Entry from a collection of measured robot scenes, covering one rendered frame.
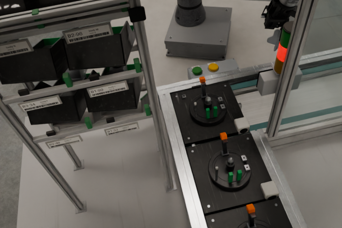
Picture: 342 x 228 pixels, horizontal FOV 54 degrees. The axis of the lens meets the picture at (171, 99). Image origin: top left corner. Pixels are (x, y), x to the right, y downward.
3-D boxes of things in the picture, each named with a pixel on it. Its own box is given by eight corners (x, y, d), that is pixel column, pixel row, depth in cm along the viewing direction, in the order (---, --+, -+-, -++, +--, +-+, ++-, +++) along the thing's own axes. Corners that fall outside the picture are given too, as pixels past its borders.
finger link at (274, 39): (262, 50, 134) (267, 27, 130) (277, 51, 135) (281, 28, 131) (265, 52, 131) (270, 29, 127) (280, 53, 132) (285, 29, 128)
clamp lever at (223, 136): (221, 151, 113) (219, 133, 109) (227, 149, 113) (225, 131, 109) (224, 158, 110) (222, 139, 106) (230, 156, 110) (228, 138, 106)
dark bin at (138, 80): (106, 73, 113) (102, 52, 110) (144, 69, 113) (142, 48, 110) (88, 112, 88) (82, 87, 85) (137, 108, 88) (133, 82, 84)
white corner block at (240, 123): (233, 125, 124) (233, 118, 121) (245, 122, 125) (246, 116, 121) (237, 135, 121) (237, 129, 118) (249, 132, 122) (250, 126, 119)
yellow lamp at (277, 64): (271, 64, 100) (273, 52, 96) (287, 61, 100) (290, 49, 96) (278, 76, 96) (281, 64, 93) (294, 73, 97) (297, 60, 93)
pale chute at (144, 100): (117, 104, 130) (116, 93, 130) (151, 102, 130) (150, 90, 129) (100, 116, 102) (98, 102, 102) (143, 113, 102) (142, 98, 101)
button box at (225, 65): (187, 77, 148) (187, 67, 143) (233, 67, 149) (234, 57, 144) (191, 88, 143) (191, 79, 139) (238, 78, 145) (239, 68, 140)
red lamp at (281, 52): (273, 52, 96) (276, 38, 92) (290, 48, 96) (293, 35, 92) (281, 64, 93) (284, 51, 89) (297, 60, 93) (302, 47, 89)
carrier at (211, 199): (186, 150, 119) (183, 131, 109) (250, 135, 121) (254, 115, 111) (204, 217, 104) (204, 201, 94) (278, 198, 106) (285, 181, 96)
